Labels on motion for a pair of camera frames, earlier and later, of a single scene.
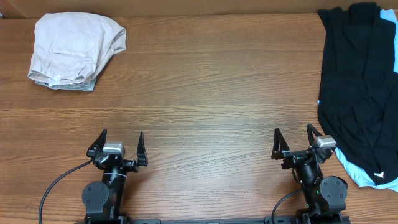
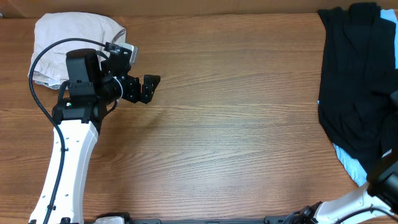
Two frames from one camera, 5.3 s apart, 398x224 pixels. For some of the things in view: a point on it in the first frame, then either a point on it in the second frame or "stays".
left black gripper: [116, 159] -> [132, 88]
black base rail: [312, 219] stays
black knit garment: [357, 63] stays
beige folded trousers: [73, 46] stays
